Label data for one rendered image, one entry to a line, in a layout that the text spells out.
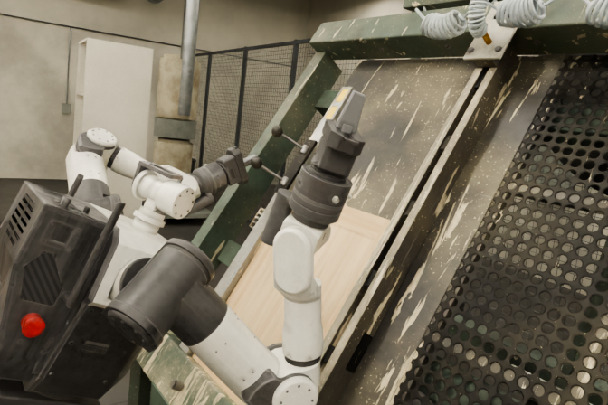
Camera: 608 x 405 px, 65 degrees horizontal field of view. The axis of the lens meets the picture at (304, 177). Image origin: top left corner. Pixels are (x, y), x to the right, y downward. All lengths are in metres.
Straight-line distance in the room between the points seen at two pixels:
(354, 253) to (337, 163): 0.52
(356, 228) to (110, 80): 3.82
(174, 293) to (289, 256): 0.18
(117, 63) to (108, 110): 0.44
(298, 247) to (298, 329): 0.16
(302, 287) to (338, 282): 0.43
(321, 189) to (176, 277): 0.26
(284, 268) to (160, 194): 0.30
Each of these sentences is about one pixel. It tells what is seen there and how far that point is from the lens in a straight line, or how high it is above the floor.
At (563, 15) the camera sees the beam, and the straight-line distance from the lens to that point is 1.28.
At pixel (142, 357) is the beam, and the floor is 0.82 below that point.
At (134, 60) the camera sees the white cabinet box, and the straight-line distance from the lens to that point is 4.85.
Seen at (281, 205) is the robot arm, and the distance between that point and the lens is 0.79.
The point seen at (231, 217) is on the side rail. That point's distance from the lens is 1.66.
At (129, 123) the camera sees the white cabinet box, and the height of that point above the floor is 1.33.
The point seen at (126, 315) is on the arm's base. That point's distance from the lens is 0.74.
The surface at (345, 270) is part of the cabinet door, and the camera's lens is 1.20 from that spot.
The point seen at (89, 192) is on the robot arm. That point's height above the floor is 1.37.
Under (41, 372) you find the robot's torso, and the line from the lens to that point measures 0.93.
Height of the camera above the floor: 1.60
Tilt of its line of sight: 7 degrees down
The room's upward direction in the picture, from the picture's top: 7 degrees clockwise
